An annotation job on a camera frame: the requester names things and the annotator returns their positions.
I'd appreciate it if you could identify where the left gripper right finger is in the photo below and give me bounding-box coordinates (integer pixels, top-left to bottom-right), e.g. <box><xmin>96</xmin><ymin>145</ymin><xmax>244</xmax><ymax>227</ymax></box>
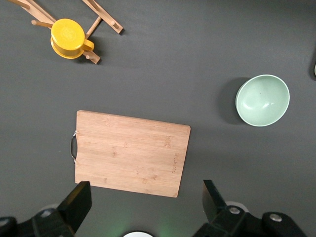
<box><xmin>202</xmin><ymin>179</ymin><xmax>247</xmax><ymax>237</ymax></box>

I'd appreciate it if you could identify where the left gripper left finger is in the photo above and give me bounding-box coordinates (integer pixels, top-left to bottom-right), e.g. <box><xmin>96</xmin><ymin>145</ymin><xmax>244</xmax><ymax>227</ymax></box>
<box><xmin>56</xmin><ymin>181</ymin><xmax>93</xmax><ymax>234</ymax></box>

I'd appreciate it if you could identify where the wooden cutting board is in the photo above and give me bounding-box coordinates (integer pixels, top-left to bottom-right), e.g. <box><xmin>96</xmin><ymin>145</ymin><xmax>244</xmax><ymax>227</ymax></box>
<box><xmin>70</xmin><ymin>110</ymin><xmax>192</xmax><ymax>198</ymax></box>

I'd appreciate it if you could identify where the pale green bowl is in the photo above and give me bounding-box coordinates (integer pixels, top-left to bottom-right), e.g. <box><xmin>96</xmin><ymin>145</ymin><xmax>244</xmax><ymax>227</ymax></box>
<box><xmin>235</xmin><ymin>74</ymin><xmax>291</xmax><ymax>127</ymax></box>

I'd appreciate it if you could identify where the yellow cup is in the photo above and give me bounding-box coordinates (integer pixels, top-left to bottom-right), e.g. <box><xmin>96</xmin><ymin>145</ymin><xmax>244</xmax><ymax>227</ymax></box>
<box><xmin>50</xmin><ymin>18</ymin><xmax>95</xmax><ymax>60</ymax></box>

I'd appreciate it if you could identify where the wooden peg rack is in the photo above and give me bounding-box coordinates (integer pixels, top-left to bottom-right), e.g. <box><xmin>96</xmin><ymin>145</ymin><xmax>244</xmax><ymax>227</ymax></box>
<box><xmin>6</xmin><ymin>0</ymin><xmax>124</xmax><ymax>65</ymax></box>

